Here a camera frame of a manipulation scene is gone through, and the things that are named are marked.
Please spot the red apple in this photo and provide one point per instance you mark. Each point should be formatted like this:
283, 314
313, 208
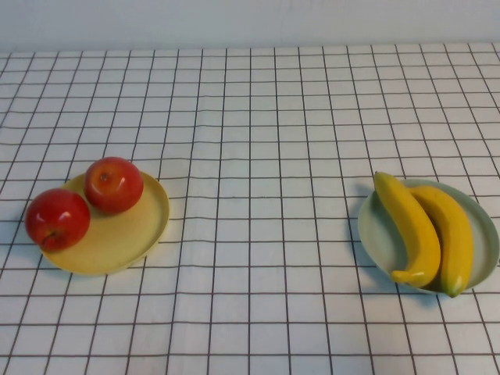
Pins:
113, 187
58, 218

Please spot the yellow banana with green tip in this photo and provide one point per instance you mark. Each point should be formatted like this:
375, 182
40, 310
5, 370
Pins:
455, 242

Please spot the light green round plate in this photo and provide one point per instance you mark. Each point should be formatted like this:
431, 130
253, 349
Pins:
373, 234

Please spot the yellow round plate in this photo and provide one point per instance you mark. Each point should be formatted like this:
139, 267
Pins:
117, 242

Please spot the white grid-checked tablecloth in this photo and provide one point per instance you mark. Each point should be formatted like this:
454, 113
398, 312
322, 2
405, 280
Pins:
273, 332

